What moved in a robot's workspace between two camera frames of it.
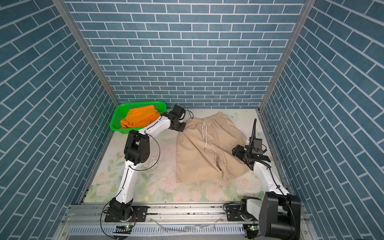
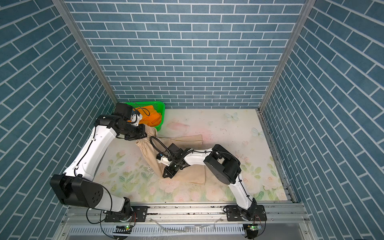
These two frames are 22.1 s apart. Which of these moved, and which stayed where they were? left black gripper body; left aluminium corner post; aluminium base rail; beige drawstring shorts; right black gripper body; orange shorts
Moved: beige drawstring shorts; left black gripper body; right black gripper body
Stayed: orange shorts; aluminium base rail; left aluminium corner post
